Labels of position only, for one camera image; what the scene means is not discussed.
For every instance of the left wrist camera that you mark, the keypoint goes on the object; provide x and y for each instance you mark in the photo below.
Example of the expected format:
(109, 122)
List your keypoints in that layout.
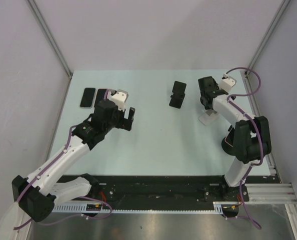
(119, 97)

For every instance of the black round phone stand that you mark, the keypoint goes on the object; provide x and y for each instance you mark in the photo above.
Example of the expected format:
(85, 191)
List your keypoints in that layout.
(227, 148)

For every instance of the aluminium corner post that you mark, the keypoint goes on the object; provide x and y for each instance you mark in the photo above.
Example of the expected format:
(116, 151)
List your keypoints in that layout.
(282, 9)
(37, 14)

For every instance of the right aluminium corner post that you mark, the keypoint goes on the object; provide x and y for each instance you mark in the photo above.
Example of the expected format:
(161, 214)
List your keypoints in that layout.
(282, 9)

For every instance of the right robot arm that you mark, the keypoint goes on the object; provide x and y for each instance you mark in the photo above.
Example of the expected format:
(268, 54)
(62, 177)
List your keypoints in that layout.
(248, 139)

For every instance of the pink case phone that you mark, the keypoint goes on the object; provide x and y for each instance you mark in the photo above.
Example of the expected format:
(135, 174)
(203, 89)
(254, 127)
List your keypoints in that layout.
(101, 94)

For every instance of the blue phone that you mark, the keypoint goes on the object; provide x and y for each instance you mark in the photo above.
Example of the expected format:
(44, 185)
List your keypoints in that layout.
(87, 97)

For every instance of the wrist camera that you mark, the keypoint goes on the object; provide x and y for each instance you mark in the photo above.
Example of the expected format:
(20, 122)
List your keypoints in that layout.
(119, 97)
(227, 83)

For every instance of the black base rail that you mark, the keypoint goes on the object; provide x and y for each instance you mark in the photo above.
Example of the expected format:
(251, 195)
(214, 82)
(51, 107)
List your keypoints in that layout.
(160, 193)

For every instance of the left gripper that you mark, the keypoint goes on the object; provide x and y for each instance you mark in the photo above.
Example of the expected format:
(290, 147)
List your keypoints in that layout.
(125, 123)

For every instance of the left aluminium corner post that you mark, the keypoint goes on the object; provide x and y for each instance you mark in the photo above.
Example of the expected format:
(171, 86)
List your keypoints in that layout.
(37, 14)

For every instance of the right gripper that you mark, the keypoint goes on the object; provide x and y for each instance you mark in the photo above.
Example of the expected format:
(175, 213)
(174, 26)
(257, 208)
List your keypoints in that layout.
(217, 85)

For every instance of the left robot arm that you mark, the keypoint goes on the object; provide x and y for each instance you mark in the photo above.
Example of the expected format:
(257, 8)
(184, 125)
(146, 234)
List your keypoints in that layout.
(35, 194)

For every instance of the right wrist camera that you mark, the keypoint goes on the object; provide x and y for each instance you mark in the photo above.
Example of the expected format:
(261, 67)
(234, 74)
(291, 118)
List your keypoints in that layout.
(227, 83)

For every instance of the white phone stand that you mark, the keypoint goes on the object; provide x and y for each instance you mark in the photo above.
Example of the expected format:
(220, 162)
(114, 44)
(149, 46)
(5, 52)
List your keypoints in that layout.
(208, 117)

